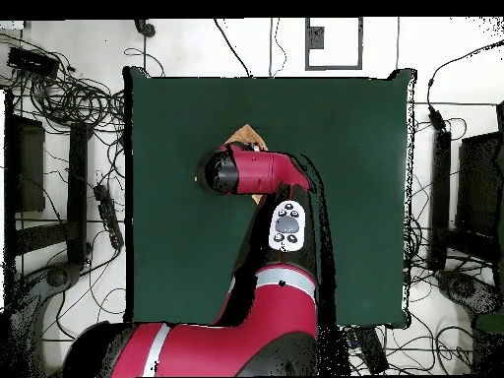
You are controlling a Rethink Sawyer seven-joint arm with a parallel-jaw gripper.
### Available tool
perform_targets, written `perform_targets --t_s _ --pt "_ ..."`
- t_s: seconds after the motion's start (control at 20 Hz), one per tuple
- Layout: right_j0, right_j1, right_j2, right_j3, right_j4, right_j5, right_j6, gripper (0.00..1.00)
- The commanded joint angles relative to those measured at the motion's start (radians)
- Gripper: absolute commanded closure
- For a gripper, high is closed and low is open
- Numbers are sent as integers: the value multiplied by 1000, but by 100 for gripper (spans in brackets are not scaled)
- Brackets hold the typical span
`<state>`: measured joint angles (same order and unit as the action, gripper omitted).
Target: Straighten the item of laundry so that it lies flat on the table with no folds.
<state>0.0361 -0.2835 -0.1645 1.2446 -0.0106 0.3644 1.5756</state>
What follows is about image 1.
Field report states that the tan terry towel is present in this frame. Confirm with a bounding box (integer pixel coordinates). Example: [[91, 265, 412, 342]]
[[193, 123, 270, 206]]

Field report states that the dark flat panel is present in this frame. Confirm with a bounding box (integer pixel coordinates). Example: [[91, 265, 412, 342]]
[[14, 113, 47, 214], [455, 131, 504, 237]]

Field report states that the dark green table cloth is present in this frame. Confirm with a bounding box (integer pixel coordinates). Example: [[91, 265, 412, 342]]
[[122, 65, 417, 331]]

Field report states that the black power strip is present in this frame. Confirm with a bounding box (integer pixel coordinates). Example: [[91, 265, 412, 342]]
[[93, 183, 126, 251], [346, 325, 391, 375]]

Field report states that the black plug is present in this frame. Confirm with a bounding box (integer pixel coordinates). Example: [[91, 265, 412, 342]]
[[134, 18, 158, 39]]

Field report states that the grey tripod base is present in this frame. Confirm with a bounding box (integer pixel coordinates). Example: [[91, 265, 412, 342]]
[[434, 269, 501, 316], [7, 261, 84, 378]]

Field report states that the black electronics box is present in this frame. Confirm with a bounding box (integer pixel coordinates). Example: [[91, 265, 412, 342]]
[[6, 45, 61, 80]]

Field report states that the dark green round object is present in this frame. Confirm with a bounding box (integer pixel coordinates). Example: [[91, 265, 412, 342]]
[[473, 310, 504, 335]]

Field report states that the thick black cable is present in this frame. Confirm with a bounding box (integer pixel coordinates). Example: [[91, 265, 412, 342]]
[[213, 18, 252, 79]]

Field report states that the thin black cable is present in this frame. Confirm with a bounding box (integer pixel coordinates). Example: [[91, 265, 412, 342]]
[[268, 17, 287, 79]]

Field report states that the grey rectangular floor frame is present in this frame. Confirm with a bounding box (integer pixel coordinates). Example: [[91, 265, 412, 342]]
[[304, 17, 364, 72]]

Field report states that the black metal stand frame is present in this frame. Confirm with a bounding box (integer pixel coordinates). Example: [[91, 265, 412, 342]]
[[3, 89, 94, 273], [427, 128, 503, 273]]

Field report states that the tangled black cable bundle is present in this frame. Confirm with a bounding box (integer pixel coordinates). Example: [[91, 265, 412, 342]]
[[0, 31, 127, 135]]

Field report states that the black cable with adapter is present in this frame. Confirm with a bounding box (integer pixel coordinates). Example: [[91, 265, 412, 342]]
[[426, 38, 504, 133]]

